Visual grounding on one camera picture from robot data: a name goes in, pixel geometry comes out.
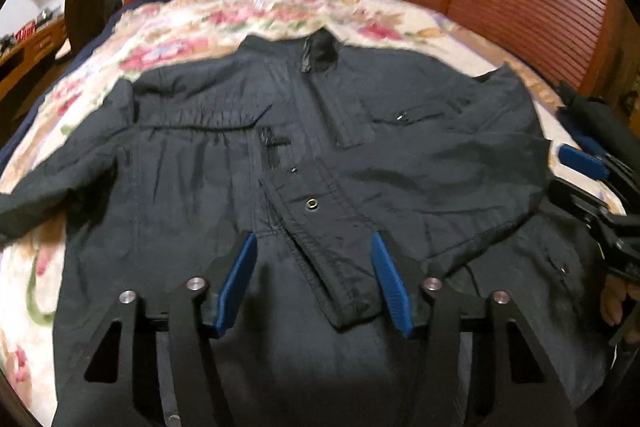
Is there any dark wooden chair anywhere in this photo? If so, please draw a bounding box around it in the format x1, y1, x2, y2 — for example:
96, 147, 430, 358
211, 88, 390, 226
55, 0, 106, 62

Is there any wooden desk cabinet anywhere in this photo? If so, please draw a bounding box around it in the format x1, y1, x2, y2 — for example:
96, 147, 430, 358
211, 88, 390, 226
0, 15, 67, 100

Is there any black zip jacket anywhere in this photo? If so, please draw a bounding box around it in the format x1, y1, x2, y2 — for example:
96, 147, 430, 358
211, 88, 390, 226
1, 31, 612, 426

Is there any red basket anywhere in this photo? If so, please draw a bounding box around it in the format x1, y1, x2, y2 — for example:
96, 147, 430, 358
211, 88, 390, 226
14, 20, 37, 42

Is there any person right hand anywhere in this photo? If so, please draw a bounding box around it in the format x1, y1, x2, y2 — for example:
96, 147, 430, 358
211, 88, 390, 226
600, 275, 640, 326

